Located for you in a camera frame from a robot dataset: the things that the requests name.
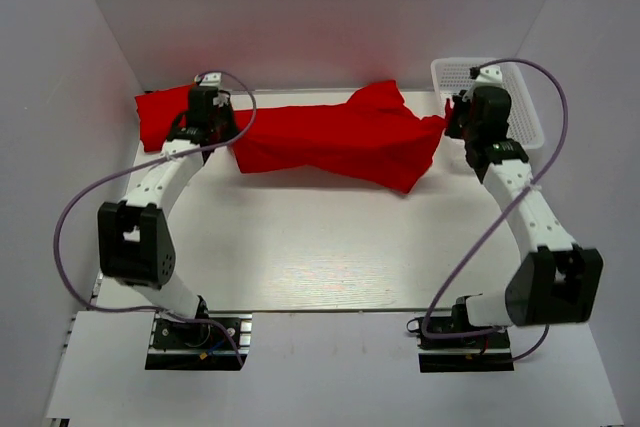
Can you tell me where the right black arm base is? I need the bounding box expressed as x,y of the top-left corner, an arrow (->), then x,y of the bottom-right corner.
406,317 -> 514,374

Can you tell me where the white plastic basket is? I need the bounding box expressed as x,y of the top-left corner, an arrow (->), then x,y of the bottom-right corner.
431,57 -> 545,152

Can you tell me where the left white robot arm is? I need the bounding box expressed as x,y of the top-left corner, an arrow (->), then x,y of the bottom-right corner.
97,86 -> 239,346

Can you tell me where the folded red t shirt stack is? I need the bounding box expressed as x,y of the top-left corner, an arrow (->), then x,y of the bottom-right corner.
136,83 -> 201,153

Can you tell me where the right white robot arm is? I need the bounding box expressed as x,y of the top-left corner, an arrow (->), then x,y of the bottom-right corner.
445,86 -> 604,346

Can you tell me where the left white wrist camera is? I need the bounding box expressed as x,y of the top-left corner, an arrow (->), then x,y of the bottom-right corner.
194,72 -> 222,89

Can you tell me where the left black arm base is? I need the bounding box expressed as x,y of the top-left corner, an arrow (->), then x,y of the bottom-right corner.
145,314 -> 252,372

